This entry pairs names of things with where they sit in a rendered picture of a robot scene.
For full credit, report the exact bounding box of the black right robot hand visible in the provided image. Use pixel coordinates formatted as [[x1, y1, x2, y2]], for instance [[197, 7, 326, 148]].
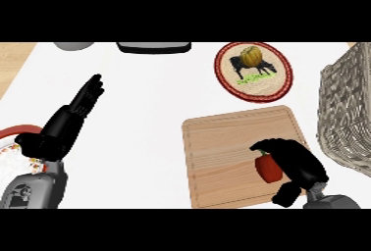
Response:
[[249, 138, 332, 209]]

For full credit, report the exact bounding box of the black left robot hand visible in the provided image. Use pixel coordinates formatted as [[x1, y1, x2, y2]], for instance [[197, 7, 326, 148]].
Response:
[[14, 74, 107, 163]]

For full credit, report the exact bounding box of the red bell pepper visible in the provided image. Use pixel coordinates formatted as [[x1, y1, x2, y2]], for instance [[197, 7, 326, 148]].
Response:
[[255, 149, 285, 184]]

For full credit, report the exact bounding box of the wooden cutting board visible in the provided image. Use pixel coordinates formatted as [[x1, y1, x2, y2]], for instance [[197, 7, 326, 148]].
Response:
[[183, 104, 311, 209]]

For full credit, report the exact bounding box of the grey wicker basket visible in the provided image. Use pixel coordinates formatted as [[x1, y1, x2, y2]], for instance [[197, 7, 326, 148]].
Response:
[[317, 42, 371, 178]]

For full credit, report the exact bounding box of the white plate with red rim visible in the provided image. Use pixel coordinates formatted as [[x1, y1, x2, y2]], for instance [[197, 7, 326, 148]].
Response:
[[0, 125, 50, 189]]

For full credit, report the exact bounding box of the grey round object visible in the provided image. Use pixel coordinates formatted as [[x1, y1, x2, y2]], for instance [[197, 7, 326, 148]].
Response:
[[52, 42, 97, 52]]

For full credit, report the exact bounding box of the oval placemat with cow print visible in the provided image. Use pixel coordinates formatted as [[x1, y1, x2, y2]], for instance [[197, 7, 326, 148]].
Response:
[[214, 41, 295, 104]]

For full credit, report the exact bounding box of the dark grey appliance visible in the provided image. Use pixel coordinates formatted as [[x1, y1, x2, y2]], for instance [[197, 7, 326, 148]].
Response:
[[115, 42, 193, 55]]

